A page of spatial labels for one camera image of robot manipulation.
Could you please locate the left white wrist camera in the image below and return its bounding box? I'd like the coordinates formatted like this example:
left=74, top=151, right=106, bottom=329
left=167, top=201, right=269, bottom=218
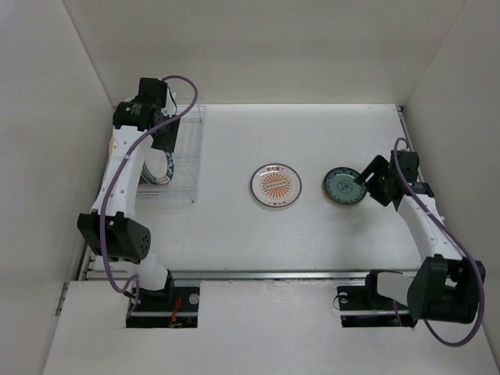
left=168, top=90, right=178, bottom=115

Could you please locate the aluminium table frame rail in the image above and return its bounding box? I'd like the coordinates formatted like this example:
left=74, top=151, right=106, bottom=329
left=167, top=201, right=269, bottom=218
left=77, top=105, right=454, bottom=282

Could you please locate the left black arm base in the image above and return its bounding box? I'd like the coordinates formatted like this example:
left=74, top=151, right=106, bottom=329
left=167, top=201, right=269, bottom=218
left=126, top=281, right=200, bottom=329

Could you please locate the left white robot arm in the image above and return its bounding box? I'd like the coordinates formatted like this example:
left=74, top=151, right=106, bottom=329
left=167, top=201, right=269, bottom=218
left=77, top=77, right=175, bottom=310

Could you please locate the white orange sunburst plate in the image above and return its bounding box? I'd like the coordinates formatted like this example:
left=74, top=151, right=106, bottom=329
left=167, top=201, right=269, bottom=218
left=249, top=163, right=302, bottom=209

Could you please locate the yellow patterned plate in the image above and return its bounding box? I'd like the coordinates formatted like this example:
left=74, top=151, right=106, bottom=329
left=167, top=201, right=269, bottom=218
left=322, top=175, right=330, bottom=200

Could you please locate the green rimmed white plate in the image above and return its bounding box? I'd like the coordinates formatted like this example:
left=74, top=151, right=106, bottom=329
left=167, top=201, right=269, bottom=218
left=141, top=148, right=175, bottom=185

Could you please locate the blue floral green plate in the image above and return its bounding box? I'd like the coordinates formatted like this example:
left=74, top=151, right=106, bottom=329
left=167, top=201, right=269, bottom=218
left=326, top=166, right=366, bottom=205

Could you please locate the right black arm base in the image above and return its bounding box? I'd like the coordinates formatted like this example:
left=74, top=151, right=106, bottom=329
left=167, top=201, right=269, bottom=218
left=333, top=285, right=417, bottom=328

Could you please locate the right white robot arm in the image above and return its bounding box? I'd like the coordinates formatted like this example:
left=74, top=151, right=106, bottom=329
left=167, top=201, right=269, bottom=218
left=355, top=151, right=486, bottom=324

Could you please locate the white wire dish rack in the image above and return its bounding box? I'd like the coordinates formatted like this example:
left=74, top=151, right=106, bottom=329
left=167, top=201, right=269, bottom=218
left=102, top=97, right=206, bottom=205

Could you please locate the beige plate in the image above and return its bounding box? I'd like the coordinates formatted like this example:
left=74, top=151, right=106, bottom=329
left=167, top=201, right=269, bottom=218
left=108, top=137, right=116, bottom=159

